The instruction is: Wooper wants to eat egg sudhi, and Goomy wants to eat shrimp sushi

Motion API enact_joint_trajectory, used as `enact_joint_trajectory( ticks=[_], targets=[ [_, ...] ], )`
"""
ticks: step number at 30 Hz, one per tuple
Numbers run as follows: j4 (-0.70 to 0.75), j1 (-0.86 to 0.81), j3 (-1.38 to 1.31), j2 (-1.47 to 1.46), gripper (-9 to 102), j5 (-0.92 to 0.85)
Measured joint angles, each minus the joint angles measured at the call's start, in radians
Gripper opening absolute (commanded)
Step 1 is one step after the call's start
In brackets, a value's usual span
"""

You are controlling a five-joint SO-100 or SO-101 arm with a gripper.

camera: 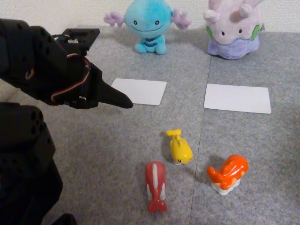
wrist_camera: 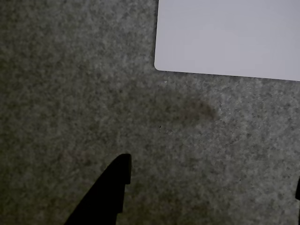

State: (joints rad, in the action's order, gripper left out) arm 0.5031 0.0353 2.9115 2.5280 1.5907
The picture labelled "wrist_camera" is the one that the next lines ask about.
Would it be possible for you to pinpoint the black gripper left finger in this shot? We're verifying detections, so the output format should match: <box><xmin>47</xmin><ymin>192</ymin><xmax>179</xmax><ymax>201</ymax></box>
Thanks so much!
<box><xmin>63</xmin><ymin>153</ymin><xmax>132</xmax><ymax>225</ymax></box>

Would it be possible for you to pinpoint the white rectangular card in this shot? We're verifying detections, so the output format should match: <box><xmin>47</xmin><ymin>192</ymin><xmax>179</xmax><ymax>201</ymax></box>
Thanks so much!
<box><xmin>154</xmin><ymin>0</ymin><xmax>300</xmax><ymax>82</ymax></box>

